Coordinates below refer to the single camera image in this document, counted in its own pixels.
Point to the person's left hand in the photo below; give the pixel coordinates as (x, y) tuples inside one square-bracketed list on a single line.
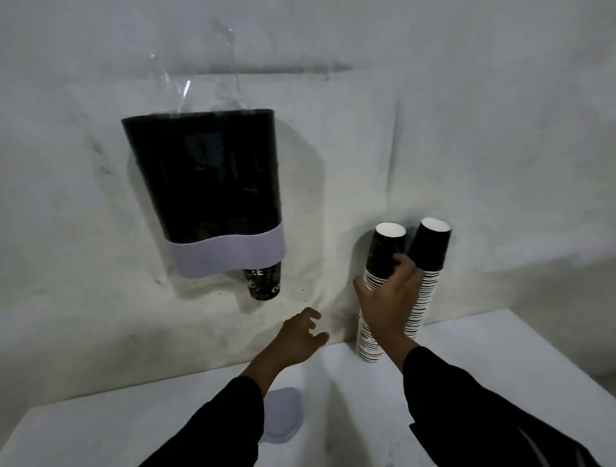
[(296, 339)]

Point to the person's right hand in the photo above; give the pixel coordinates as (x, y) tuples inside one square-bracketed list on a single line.
[(392, 308)]

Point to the person's right thumb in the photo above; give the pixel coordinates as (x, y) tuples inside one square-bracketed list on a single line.
[(362, 292)]

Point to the person's left thumb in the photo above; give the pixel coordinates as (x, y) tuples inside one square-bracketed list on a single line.
[(320, 339)]

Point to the stack of black paper cups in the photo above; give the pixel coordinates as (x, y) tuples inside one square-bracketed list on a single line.
[(382, 248), (430, 250)]

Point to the person's left forearm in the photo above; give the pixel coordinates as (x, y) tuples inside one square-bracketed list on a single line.
[(226, 423)]

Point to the person's right forearm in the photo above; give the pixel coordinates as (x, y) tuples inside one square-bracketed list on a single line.
[(471, 413)]

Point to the black printed paper cup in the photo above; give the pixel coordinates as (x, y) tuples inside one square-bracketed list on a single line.
[(264, 286)]

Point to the clear plastic wrap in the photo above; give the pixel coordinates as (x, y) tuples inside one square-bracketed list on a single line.
[(226, 72)]

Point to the black wall cup dispenser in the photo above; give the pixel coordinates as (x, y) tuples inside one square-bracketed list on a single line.
[(207, 183)]

